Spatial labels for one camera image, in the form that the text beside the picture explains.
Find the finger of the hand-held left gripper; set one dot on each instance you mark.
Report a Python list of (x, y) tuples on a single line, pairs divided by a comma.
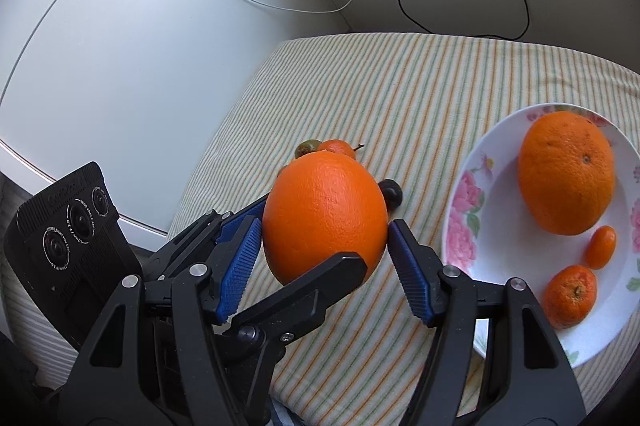
[(320, 286), (235, 221)]

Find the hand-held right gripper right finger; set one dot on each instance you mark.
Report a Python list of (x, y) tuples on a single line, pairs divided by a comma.
[(410, 276)]

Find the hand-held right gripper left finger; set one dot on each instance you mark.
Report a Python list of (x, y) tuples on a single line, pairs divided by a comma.
[(240, 266)]

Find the oval large orange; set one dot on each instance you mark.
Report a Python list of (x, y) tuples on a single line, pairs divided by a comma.
[(325, 211)]

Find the dark plum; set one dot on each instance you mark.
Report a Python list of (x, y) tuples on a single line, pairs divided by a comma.
[(392, 194)]

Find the floral white plate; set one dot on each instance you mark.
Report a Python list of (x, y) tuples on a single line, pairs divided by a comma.
[(500, 256)]

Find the green brown round fruit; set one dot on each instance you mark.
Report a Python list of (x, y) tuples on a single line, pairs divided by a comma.
[(305, 149)]

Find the tangerine with stem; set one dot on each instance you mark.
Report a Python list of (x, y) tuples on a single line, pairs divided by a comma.
[(340, 149)]

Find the stemless tangerine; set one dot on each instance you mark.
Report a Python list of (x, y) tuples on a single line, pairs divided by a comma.
[(570, 296)]

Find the round large orange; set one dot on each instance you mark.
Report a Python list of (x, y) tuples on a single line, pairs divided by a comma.
[(565, 176)]

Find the small kumquat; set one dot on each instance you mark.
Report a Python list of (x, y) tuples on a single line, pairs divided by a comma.
[(601, 247)]

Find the striped tablecloth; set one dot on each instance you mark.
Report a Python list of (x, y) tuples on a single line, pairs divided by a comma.
[(400, 81)]

